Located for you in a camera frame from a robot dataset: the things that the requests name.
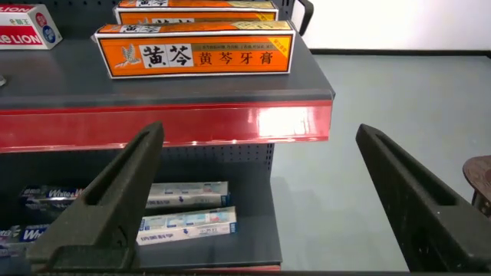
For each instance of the brown wooden stool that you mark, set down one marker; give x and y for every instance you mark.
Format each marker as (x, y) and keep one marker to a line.
(480, 180)

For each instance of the black shop shelf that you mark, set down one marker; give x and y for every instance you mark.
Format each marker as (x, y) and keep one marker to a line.
(153, 111)

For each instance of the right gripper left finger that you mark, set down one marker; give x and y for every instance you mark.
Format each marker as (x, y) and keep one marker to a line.
(111, 214)

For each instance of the dark blue toothpaste box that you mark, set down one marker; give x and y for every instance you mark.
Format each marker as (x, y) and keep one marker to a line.
(19, 237)
(46, 199)

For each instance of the red and white toothpaste box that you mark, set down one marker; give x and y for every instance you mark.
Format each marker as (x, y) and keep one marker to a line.
(27, 27)

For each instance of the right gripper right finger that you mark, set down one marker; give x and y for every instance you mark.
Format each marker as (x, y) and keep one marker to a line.
(429, 222)

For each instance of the orange toothpaste box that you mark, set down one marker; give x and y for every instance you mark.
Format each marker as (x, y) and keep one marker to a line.
(195, 11)
(197, 53)

